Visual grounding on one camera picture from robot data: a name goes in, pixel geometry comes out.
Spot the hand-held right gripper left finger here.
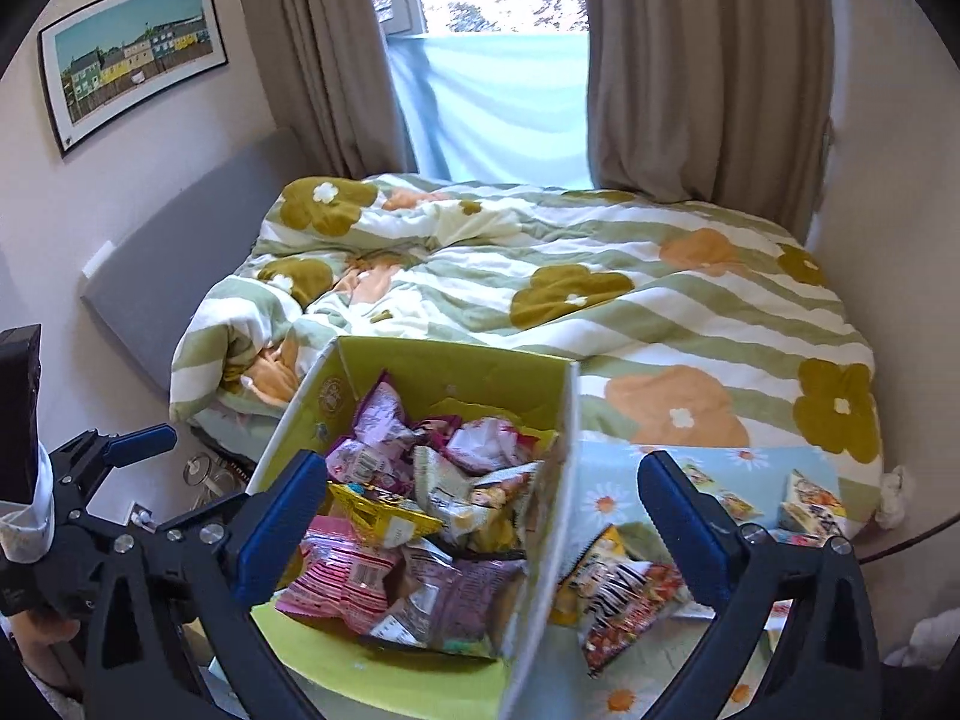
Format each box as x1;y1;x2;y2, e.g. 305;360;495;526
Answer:
81;448;331;720

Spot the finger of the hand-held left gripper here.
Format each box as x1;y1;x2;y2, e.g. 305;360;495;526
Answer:
46;425;179;515

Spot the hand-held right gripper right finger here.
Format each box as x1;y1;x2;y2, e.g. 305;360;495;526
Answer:
637;450;878;720

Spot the zebra striped snack bag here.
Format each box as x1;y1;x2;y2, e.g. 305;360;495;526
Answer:
559;525;695;680

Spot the pile of snack packets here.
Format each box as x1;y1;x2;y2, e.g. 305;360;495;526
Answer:
274;367;563;650

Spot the green cardboard box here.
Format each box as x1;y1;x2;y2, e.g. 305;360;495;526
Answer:
247;335;582;720

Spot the white cloth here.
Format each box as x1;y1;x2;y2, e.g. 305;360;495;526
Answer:
0;450;59;565

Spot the yellow red print packet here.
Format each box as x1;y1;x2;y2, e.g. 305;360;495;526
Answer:
686;461;758;526
778;469;848;541

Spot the glass jar with lid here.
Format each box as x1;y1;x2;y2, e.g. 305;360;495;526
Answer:
182;452;248;500

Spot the daisy print tablecloth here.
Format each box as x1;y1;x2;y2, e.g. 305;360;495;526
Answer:
517;439;845;720

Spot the grey padded headboard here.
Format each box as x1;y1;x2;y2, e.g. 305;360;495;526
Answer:
79;127;308;395

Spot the crumpled white tissue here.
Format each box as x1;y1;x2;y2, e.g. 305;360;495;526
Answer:
879;465;914;530

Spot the floral striped blanket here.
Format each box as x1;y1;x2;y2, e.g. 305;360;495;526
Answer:
169;174;886;533

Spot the framed houses picture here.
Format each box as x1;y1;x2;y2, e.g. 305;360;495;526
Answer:
37;0;228;158

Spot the beige curtain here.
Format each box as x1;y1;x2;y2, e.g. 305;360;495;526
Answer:
577;0;837;241
225;0;421;181

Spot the light blue window cloth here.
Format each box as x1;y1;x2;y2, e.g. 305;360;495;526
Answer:
386;31;597;188

